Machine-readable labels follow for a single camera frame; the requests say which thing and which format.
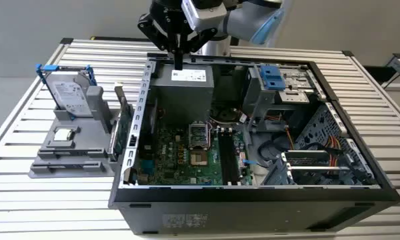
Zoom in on black PC case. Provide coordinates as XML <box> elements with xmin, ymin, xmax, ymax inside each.
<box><xmin>107</xmin><ymin>51</ymin><xmax>400</xmax><ymax>236</ymax></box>

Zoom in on grey parts rack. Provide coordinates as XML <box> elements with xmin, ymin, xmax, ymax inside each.
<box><xmin>28</xmin><ymin>86</ymin><xmax>135</xmax><ymax>180</ymax></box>

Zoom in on green motherboard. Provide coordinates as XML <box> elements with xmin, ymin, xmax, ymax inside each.
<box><xmin>135</xmin><ymin>122</ymin><xmax>256</xmax><ymax>186</ymax></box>

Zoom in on black data cables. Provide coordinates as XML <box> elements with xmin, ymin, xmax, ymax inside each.
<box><xmin>256</xmin><ymin>138</ymin><xmax>290</xmax><ymax>169</ymax></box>

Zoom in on blue drive bay latch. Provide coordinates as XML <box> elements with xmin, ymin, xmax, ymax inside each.
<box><xmin>259</xmin><ymin>65</ymin><xmax>287</xmax><ymax>91</ymax></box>

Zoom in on hard disk in blue carrier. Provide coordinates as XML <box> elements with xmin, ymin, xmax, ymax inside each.
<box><xmin>35</xmin><ymin>63</ymin><xmax>99</xmax><ymax>121</ymax></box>

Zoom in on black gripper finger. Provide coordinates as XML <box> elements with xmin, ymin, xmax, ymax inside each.
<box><xmin>177</xmin><ymin>28</ymin><xmax>219</xmax><ymax>71</ymax></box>
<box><xmin>136</xmin><ymin>14</ymin><xmax>180</xmax><ymax>71</ymax></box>

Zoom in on metal disk bay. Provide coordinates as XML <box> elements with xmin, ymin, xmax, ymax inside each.
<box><xmin>262</xmin><ymin>149</ymin><xmax>380</xmax><ymax>186</ymax></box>

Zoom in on orange power wire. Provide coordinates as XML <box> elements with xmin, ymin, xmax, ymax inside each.
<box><xmin>266</xmin><ymin>114</ymin><xmax>298</xmax><ymax>151</ymax></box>

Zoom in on blue port block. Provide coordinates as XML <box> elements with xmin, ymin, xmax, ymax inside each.
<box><xmin>139</xmin><ymin>160</ymin><xmax>155</xmax><ymax>175</ymax></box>

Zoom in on grey power supply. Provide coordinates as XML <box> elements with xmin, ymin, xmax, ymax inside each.
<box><xmin>149</xmin><ymin>63</ymin><xmax>216</xmax><ymax>126</ymax></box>

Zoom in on black chassis speaker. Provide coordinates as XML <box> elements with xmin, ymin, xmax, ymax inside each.
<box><xmin>209</xmin><ymin>106</ymin><xmax>243</xmax><ymax>124</ymax></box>

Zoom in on metal optical drive bay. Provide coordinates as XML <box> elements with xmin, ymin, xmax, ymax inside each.
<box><xmin>243</xmin><ymin>63</ymin><xmax>318</xmax><ymax>132</ymax></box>

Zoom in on silver CPU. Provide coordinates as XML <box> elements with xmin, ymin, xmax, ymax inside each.
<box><xmin>52</xmin><ymin>128</ymin><xmax>76</xmax><ymax>143</ymax></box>

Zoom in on black case fan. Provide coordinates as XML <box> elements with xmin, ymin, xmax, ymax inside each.
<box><xmin>137</xmin><ymin>98</ymin><xmax>160</xmax><ymax>161</ymax></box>

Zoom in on metal socket cover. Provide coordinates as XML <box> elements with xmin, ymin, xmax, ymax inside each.
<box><xmin>188</xmin><ymin>120</ymin><xmax>211</xmax><ymax>149</ymax></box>

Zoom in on green graphics card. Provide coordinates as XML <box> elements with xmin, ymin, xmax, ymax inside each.
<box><xmin>107</xmin><ymin>86</ymin><xmax>136</xmax><ymax>162</ymax></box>

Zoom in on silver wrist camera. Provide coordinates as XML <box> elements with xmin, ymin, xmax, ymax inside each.
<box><xmin>180</xmin><ymin>0</ymin><xmax>228</xmax><ymax>31</ymax></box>

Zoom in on orange yellow power wires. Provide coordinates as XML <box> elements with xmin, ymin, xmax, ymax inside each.
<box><xmin>322</xmin><ymin>135</ymin><xmax>344</xmax><ymax>168</ymax></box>

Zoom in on black RAM slot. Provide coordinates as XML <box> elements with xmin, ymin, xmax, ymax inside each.
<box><xmin>229</xmin><ymin>128</ymin><xmax>244</xmax><ymax>186</ymax></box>
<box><xmin>219</xmin><ymin>128</ymin><xmax>232</xmax><ymax>186</ymax></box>
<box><xmin>225</xmin><ymin>128</ymin><xmax>240</xmax><ymax>186</ymax></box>
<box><xmin>221</xmin><ymin>128</ymin><xmax>236</xmax><ymax>186</ymax></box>

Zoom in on CPU socket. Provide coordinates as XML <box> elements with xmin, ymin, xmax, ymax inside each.
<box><xmin>189</xmin><ymin>148</ymin><xmax>211</xmax><ymax>167</ymax></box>

